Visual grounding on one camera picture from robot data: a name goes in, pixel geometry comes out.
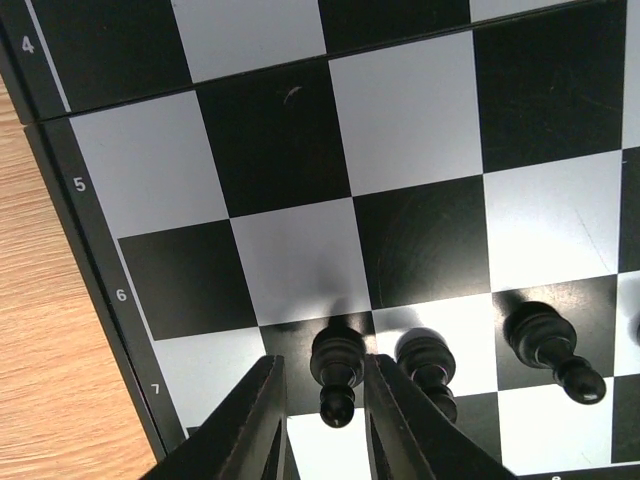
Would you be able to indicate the black and silver chessboard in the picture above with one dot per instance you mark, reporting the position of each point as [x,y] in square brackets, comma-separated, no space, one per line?
[234,177]

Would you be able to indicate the black chess piece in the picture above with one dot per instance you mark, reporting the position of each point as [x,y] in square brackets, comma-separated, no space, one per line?
[337,365]
[424,356]
[541,338]
[634,329]

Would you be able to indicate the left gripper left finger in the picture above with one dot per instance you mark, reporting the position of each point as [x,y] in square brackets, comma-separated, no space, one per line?
[245,437]

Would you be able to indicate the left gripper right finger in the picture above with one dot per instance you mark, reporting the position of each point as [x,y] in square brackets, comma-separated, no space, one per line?
[408,437]

